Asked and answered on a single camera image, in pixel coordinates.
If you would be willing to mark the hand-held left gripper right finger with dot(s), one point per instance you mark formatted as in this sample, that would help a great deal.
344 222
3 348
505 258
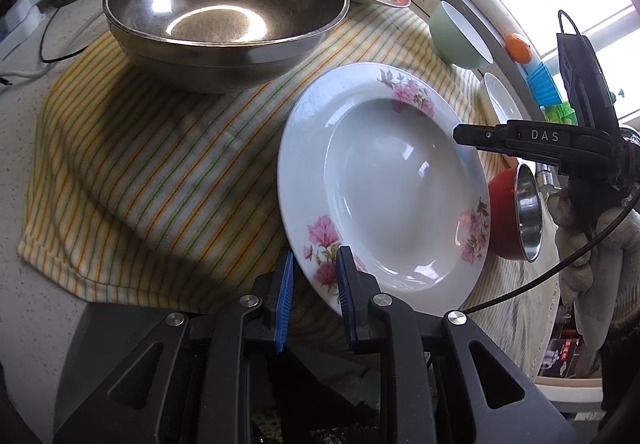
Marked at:
345 306

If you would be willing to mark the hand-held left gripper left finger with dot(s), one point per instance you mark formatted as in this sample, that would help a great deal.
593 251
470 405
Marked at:
284 306

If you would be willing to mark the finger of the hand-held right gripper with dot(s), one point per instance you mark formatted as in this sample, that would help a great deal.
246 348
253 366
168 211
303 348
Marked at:
530 139

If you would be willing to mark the red bowl steel inside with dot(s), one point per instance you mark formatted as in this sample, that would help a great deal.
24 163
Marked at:
505 214

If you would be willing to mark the light green bowl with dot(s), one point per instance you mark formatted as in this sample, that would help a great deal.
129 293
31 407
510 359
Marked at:
452 39

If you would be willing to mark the white plate small pink flowers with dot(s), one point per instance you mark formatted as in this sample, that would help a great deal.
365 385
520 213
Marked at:
400 184

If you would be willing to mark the person's right hand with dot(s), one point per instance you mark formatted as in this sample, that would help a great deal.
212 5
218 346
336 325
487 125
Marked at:
605 274

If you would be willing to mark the green plastic container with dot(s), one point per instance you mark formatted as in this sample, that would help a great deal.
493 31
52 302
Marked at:
560 113

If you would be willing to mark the metal tap fitting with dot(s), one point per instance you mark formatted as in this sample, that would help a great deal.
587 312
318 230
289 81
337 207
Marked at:
546 179

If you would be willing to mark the blue silicone cup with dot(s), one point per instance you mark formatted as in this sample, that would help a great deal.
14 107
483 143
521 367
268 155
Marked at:
544 86

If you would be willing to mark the small white bowl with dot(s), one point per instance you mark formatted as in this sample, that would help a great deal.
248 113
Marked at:
500 99

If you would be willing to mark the orange tangerine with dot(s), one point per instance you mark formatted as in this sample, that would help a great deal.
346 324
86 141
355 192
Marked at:
517 48

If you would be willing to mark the yellow striped cloth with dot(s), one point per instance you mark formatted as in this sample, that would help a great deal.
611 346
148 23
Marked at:
150 174

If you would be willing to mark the dark printed box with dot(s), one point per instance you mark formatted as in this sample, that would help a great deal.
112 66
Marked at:
562 356

